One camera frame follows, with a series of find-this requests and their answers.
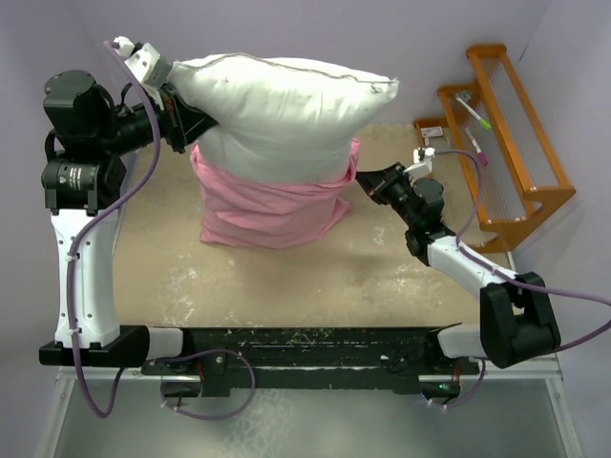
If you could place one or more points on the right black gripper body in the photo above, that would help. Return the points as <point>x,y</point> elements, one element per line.
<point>395,188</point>

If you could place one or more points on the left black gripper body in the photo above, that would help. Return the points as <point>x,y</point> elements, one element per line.
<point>169,123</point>

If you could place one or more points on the white pillow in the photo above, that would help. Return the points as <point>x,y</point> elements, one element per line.
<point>283,119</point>

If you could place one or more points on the pink rose-patterned pillowcase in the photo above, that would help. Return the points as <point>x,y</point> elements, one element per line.
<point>240,212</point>

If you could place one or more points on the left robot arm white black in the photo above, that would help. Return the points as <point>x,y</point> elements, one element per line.
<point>82,184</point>

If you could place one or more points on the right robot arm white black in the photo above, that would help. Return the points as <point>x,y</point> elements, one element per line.
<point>516,318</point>

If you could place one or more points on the grey flat tray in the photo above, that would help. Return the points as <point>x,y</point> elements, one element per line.
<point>439,143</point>

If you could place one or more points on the white red label card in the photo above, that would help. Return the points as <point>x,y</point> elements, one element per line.
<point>428,133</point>

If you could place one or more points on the magenta-capped white marker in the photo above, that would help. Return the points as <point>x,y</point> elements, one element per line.
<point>479,152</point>

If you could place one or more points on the green-capped white marker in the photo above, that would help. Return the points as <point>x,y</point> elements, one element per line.
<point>485,124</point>

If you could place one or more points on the orange wooden stepped rack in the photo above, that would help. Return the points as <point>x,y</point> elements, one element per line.
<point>524,183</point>

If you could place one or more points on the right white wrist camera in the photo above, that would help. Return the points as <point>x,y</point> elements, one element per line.
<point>422,163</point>

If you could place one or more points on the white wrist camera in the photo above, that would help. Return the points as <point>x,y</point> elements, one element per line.
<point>422,163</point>
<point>147,65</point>

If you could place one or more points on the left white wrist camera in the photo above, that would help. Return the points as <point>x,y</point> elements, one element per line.
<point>147,65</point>

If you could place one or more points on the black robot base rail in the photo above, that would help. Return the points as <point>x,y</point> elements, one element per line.
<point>397,359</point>

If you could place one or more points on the aluminium frame rail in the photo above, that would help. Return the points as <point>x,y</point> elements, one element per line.
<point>537,369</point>

